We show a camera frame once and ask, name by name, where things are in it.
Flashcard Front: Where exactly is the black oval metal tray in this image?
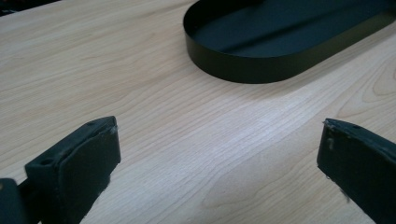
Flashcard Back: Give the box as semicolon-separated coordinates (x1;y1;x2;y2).
182;0;396;84

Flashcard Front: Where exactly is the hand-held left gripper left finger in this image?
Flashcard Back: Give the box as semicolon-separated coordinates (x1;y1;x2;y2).
24;116;121;224

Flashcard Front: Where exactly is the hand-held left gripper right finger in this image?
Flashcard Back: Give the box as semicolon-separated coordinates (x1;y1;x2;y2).
317;118;396;224

